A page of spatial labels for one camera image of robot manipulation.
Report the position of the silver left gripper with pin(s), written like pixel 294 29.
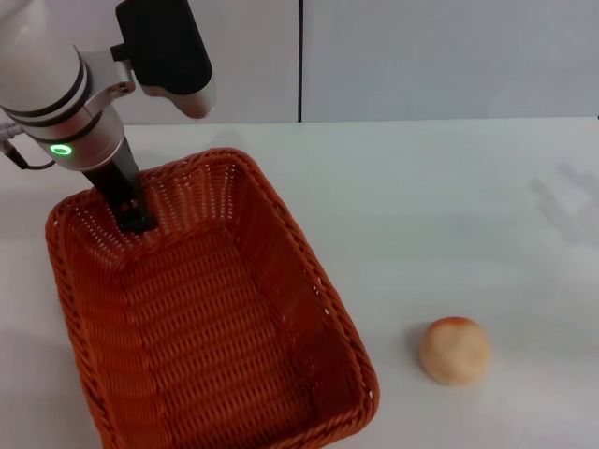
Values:
pixel 93 135

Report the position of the orange woven basket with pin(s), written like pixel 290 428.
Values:
pixel 210 327

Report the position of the peach fruit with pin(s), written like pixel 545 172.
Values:
pixel 455 351

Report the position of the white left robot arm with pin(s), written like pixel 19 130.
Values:
pixel 33 56

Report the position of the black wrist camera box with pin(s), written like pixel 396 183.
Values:
pixel 168 47

